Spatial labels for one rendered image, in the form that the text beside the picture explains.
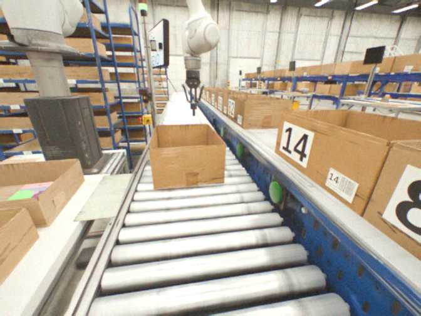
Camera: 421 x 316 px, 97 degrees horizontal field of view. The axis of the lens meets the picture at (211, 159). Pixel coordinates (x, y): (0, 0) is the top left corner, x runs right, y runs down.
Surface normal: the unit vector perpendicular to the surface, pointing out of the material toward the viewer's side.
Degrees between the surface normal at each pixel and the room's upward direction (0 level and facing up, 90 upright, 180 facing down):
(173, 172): 91
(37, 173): 89
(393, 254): 0
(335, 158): 91
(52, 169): 90
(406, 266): 0
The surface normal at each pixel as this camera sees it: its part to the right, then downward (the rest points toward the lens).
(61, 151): 0.20, 0.38
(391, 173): -0.99, 0.04
